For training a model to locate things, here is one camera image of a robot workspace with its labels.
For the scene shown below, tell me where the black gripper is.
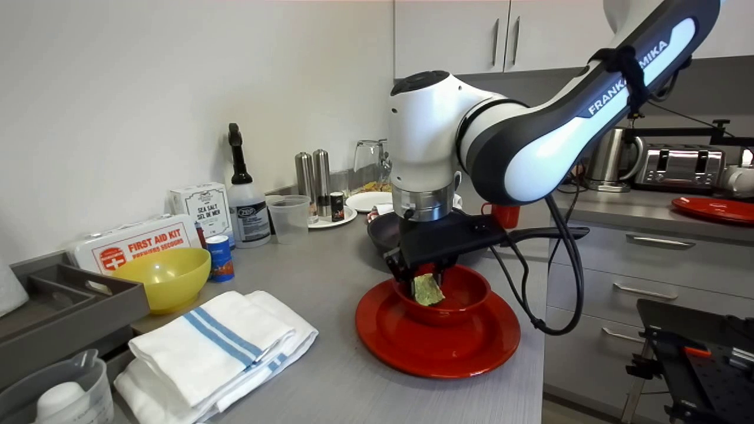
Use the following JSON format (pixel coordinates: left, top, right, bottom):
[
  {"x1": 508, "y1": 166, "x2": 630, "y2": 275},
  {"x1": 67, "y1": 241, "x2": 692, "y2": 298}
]
[{"x1": 387, "y1": 259, "x2": 454, "y2": 305}]

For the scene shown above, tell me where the yellow sponge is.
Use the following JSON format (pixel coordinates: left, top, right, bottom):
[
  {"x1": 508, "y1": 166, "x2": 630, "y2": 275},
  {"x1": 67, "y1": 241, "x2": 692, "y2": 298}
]
[{"x1": 410, "y1": 271, "x2": 448, "y2": 308}]

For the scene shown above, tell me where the yellow bowl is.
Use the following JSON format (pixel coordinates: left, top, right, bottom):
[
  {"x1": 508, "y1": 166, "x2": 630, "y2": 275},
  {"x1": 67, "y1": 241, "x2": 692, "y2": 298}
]
[{"x1": 107, "y1": 245, "x2": 213, "y2": 319}]

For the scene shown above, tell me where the red plate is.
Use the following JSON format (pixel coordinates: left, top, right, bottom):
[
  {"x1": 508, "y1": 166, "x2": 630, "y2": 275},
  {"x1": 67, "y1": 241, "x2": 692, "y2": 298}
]
[
  {"x1": 352, "y1": 275, "x2": 523, "y2": 385},
  {"x1": 668, "y1": 194, "x2": 754, "y2": 229}
]

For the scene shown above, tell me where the large white plate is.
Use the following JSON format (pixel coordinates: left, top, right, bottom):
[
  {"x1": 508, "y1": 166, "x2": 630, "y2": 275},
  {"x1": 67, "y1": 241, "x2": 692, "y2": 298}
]
[{"x1": 343, "y1": 189, "x2": 396, "y2": 216}]

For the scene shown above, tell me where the red cup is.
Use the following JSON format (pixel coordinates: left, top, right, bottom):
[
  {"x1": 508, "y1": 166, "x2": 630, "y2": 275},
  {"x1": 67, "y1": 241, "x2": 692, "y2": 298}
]
[{"x1": 477, "y1": 200, "x2": 523, "y2": 232}]

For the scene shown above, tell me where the small white plate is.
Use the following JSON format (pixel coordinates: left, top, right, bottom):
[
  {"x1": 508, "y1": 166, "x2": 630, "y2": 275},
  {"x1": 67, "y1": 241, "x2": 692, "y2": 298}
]
[{"x1": 303, "y1": 205, "x2": 359, "y2": 234}]

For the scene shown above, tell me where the small dark spice jar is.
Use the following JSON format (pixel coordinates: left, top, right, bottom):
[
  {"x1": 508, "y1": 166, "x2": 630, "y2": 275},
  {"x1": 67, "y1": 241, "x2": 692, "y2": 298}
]
[{"x1": 328, "y1": 190, "x2": 348, "y2": 223}]

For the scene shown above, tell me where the upturned clear wine glass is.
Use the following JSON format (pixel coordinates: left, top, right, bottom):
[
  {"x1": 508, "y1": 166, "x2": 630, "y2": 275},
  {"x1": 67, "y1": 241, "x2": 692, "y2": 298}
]
[{"x1": 350, "y1": 137, "x2": 388, "y2": 196}]

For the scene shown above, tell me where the steel shaker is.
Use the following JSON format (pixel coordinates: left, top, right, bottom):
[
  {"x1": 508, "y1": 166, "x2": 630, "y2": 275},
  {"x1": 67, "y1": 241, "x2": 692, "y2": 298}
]
[
  {"x1": 311, "y1": 148, "x2": 332, "y2": 220},
  {"x1": 294, "y1": 152, "x2": 315, "y2": 197}
]

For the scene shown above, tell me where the white spray bottle black nozzle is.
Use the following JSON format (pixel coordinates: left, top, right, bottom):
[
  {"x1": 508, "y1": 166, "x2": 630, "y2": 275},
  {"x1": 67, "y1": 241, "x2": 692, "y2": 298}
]
[{"x1": 224, "y1": 121, "x2": 277, "y2": 248}]

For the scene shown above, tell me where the blue can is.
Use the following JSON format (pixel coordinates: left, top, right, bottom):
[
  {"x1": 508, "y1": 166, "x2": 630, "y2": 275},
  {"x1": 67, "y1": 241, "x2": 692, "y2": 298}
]
[{"x1": 202, "y1": 234, "x2": 238, "y2": 286}]

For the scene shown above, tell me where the white towel blue stripe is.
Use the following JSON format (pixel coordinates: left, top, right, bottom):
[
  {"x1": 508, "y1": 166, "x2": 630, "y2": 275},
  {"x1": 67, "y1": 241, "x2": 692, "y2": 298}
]
[{"x1": 112, "y1": 291, "x2": 319, "y2": 424}]

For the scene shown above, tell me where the steel kettle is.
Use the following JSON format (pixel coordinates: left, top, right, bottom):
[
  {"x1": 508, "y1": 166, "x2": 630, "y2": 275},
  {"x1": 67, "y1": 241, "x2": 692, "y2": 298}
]
[{"x1": 586, "y1": 128, "x2": 647, "y2": 190}]

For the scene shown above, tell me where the small white carton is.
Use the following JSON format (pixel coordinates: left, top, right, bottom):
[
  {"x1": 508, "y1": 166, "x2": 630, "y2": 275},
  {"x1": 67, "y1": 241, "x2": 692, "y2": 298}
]
[{"x1": 166, "y1": 182, "x2": 236, "y2": 242}]

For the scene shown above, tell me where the steel toaster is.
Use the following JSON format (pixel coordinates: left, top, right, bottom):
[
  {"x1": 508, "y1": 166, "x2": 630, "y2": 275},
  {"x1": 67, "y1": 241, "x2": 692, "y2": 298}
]
[{"x1": 634, "y1": 141, "x2": 729, "y2": 194}]

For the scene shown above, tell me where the orange black clamp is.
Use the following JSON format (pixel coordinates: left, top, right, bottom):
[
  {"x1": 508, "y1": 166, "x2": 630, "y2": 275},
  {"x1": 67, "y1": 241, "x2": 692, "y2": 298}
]
[{"x1": 680, "y1": 345, "x2": 714, "y2": 365}]

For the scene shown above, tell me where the grey counter cabinet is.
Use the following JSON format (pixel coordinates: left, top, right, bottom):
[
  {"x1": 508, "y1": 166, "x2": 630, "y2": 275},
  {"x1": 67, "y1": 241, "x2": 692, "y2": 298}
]
[{"x1": 542, "y1": 226, "x2": 754, "y2": 405}]

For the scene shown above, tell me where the white first aid kit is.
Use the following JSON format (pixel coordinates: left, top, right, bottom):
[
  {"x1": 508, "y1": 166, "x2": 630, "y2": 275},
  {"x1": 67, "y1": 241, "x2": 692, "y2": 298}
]
[{"x1": 66, "y1": 213, "x2": 202, "y2": 278}]

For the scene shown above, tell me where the black base board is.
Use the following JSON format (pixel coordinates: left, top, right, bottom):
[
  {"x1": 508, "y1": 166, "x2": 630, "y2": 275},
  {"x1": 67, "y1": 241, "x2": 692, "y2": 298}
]
[{"x1": 623, "y1": 298, "x2": 754, "y2": 424}]

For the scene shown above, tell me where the black boom rod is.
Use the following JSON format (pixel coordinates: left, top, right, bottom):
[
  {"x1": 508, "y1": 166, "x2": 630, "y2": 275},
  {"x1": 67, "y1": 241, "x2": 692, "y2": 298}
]
[{"x1": 638, "y1": 116, "x2": 754, "y2": 148}]

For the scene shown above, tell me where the grey tray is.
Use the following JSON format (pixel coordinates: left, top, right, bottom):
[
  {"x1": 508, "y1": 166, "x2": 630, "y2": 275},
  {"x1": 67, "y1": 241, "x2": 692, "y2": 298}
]
[{"x1": 0, "y1": 253, "x2": 151, "y2": 387}]

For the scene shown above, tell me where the clear plastic jug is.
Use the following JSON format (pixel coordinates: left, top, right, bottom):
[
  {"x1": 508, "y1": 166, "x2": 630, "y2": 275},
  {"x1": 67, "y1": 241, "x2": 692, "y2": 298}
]
[{"x1": 0, "y1": 349, "x2": 117, "y2": 424}]

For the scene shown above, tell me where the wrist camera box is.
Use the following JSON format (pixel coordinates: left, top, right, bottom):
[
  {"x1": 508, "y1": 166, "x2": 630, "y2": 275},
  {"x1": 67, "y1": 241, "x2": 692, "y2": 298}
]
[{"x1": 381, "y1": 210, "x2": 508, "y2": 274}]

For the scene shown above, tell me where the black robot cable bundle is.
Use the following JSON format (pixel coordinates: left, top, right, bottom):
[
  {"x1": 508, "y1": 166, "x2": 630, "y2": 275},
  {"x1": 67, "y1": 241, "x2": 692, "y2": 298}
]
[{"x1": 490, "y1": 194, "x2": 589, "y2": 339}]

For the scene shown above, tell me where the white wall cabinet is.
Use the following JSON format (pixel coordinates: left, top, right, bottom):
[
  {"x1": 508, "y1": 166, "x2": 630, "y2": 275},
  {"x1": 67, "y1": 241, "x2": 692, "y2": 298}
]
[{"x1": 392, "y1": 0, "x2": 754, "y2": 80}]

